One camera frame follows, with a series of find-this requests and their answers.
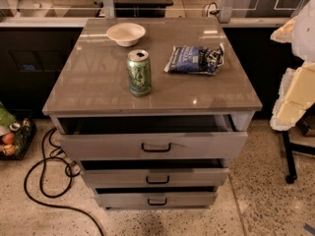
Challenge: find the black wire fruit basket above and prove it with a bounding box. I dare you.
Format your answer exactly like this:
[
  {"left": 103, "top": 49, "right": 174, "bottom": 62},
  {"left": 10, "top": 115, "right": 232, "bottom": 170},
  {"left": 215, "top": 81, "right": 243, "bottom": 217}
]
[{"left": 0, "top": 118, "right": 36, "bottom": 160}]

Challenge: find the middle grey drawer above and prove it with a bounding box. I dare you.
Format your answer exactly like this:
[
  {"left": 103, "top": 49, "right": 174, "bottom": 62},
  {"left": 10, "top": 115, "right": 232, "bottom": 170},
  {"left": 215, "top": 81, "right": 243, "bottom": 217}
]
[{"left": 81, "top": 159, "right": 229, "bottom": 188}]

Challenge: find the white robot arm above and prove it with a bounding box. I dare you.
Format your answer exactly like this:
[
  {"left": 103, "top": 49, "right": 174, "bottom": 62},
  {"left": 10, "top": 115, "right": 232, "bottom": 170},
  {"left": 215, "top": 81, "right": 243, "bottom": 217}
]
[{"left": 270, "top": 0, "right": 315, "bottom": 131}]

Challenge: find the orange fruit in basket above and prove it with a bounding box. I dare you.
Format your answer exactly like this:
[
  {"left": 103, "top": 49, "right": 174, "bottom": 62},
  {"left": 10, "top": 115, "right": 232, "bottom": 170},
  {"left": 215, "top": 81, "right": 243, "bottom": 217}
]
[{"left": 2, "top": 133, "right": 15, "bottom": 145}]

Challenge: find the green bag in basket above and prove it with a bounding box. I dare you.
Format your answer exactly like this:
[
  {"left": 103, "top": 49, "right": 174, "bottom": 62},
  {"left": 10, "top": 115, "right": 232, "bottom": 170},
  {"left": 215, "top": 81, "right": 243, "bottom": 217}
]
[{"left": 0, "top": 101, "right": 16, "bottom": 126}]

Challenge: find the bottom grey drawer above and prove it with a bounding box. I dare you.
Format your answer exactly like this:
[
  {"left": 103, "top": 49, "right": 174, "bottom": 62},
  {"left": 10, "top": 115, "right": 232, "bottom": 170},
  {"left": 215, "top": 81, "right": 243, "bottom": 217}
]
[{"left": 94, "top": 186, "right": 218, "bottom": 209}]

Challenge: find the white paper bowl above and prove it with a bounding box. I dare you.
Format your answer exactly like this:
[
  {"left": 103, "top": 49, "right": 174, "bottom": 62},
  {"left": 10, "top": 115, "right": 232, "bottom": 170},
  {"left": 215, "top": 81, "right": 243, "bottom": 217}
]
[{"left": 106, "top": 23, "right": 146, "bottom": 47}]

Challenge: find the blue chip bag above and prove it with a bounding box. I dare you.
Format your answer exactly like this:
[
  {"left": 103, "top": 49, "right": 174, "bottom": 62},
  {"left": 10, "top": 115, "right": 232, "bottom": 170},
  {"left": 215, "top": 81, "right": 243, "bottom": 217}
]
[{"left": 164, "top": 44, "right": 224, "bottom": 76}]

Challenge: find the green soda can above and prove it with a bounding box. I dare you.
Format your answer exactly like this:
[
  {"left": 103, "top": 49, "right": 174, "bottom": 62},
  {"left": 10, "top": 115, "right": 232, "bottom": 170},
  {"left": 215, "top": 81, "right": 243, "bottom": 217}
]
[{"left": 127, "top": 49, "right": 152, "bottom": 96}]

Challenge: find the top grey drawer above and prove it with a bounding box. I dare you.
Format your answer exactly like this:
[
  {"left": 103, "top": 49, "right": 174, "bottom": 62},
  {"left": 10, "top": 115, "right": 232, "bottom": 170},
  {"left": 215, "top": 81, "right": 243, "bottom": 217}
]
[{"left": 60, "top": 117, "right": 247, "bottom": 160}]

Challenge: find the black stand with wheel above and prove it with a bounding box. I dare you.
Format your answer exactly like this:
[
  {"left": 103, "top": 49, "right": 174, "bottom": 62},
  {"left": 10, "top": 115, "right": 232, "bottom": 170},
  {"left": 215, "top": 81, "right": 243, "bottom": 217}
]
[{"left": 282, "top": 131, "right": 315, "bottom": 184}]

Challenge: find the grey drawer cabinet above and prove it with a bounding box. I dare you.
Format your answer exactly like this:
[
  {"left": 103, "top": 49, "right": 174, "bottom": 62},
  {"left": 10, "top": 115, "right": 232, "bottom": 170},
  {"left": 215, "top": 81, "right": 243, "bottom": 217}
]
[{"left": 41, "top": 17, "right": 263, "bottom": 211}]

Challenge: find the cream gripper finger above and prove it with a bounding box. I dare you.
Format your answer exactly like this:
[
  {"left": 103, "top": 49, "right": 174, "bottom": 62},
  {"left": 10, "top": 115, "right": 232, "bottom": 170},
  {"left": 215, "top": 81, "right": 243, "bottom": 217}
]
[
  {"left": 271, "top": 17, "right": 297, "bottom": 43},
  {"left": 270, "top": 62, "right": 315, "bottom": 131}
]

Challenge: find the grey drawer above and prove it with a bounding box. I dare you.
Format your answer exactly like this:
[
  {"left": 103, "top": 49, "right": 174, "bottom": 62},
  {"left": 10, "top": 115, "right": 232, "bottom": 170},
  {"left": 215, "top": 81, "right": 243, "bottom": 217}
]
[
  {"left": 94, "top": 186, "right": 218, "bottom": 209},
  {"left": 81, "top": 159, "right": 229, "bottom": 188},
  {"left": 60, "top": 117, "right": 247, "bottom": 160}
]

